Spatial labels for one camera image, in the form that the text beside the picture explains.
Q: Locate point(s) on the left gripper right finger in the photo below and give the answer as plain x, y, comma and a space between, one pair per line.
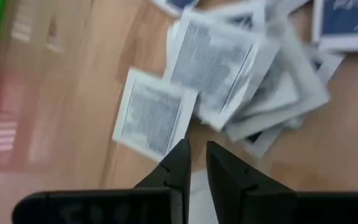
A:
228, 177

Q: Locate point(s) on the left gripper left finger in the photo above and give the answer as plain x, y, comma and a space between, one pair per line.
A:
176, 168

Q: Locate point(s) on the white blue wipe packet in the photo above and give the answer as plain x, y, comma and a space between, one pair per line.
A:
264, 141
346, 21
216, 62
201, 199
154, 118
291, 93
176, 4

